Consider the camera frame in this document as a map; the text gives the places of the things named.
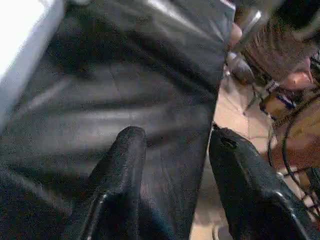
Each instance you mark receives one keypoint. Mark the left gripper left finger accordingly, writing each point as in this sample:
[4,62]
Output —
[117,187]

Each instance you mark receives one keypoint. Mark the white plastic table top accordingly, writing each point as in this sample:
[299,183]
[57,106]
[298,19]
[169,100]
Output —
[20,50]

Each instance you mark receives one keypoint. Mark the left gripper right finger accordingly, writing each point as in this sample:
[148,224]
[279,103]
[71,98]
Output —
[250,195]

